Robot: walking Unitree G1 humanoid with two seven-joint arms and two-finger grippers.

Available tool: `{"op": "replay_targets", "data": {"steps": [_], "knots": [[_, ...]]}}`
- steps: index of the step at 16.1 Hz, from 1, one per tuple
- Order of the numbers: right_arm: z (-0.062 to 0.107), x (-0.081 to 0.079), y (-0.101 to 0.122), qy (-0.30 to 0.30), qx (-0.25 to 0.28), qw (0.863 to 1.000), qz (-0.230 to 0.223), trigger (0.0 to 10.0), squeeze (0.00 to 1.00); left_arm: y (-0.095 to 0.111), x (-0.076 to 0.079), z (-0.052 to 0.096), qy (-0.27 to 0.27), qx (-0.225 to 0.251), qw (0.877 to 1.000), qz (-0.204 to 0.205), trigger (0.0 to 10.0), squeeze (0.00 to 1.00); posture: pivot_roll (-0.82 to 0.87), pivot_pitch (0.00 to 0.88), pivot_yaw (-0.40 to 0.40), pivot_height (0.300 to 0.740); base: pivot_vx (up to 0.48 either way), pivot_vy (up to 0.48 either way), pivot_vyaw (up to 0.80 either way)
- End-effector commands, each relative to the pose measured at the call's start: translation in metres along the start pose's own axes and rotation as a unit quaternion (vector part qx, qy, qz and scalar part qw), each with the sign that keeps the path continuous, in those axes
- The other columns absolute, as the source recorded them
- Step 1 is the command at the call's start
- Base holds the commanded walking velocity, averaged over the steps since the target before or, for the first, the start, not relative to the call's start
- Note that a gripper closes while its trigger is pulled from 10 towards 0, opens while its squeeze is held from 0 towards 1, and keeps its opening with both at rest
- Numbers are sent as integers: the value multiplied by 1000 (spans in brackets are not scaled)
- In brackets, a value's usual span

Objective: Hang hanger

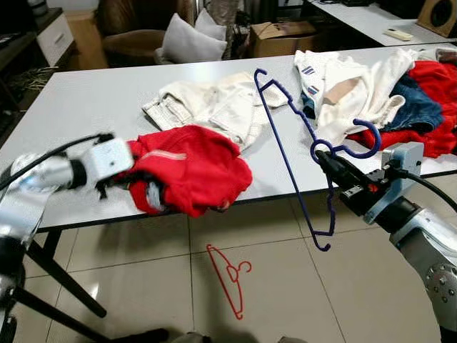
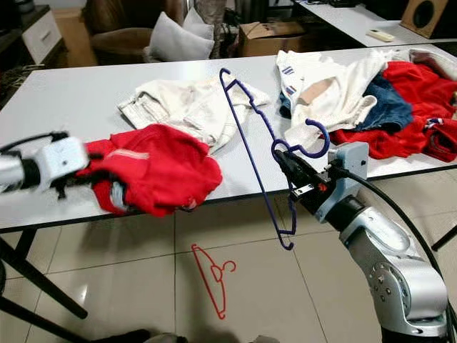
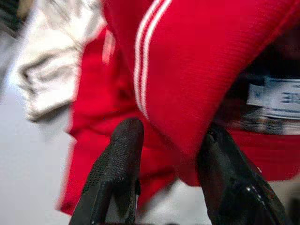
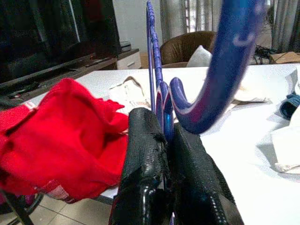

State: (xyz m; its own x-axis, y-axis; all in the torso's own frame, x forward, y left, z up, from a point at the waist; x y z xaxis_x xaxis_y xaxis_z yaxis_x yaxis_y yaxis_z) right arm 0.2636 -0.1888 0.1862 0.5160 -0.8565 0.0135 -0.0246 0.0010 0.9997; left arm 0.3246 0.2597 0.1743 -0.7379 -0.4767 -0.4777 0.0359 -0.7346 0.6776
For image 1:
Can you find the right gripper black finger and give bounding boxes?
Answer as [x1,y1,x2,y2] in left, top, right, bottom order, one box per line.
[318,160,355,194]
[314,149,361,183]

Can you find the purple wire hanger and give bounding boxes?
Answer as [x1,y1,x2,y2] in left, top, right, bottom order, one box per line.
[253,68,383,252]

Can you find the red jacket white piping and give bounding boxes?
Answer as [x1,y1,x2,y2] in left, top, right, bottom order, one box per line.
[127,125,254,219]

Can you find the white garment blue stripes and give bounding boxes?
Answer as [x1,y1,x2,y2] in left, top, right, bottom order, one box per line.
[294,49,422,147]

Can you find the white table black legs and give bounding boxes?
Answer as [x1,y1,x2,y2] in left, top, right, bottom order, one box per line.
[0,44,457,319]

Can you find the blue denim garment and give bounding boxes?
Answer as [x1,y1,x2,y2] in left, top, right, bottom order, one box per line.
[303,71,445,136]

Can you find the cream garment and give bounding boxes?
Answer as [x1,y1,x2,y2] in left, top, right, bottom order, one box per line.
[141,71,290,152]

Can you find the cardboard box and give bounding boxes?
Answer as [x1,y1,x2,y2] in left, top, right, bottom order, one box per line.
[248,21,320,58]

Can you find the black tripod stand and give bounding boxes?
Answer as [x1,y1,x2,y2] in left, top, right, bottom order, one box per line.
[0,282,169,343]

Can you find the white remote control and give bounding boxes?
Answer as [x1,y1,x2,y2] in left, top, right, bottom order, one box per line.
[384,29,413,41]

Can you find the brown armchair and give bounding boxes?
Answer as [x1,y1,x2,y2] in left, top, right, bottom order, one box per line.
[96,0,197,69]

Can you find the white desk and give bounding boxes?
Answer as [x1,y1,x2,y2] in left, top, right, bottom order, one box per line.
[307,0,447,47]

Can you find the grey white garment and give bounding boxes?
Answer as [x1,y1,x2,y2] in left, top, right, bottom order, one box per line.
[418,44,457,65]

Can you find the white drawer cabinet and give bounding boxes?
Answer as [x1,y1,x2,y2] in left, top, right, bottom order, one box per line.
[0,7,76,72]

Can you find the white pillow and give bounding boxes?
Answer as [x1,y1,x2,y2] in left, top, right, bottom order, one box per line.
[159,13,228,64]
[194,7,228,40]

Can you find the wooden speaker box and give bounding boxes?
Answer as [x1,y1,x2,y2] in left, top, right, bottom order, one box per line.
[416,0,457,38]

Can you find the patterned grey throw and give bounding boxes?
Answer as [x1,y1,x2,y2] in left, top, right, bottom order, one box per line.
[207,0,247,29]

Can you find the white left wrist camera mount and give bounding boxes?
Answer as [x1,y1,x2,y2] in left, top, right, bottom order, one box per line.
[84,137,135,183]

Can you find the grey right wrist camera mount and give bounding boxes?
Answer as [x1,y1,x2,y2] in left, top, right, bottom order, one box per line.
[361,141,426,224]

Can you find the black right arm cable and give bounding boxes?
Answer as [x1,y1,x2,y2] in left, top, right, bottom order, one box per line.
[386,168,457,212]

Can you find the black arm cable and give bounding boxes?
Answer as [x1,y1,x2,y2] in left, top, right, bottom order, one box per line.
[386,168,457,212]
[0,132,115,190]

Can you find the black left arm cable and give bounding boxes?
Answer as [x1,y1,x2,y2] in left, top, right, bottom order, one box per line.
[0,132,115,190]

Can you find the red wire hanger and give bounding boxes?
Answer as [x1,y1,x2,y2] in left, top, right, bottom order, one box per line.
[206,244,252,320]

